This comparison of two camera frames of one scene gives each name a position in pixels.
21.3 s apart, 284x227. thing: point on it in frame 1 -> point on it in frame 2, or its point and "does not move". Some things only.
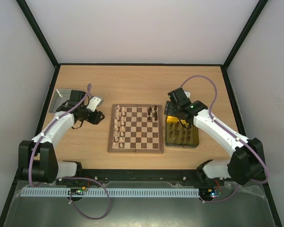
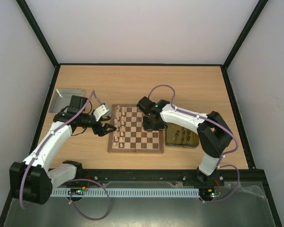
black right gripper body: x=170 y=109 -> x=152 y=125
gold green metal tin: x=180 y=133 does not move
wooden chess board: x=136 y=128 does not move
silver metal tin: x=61 y=96 does not move
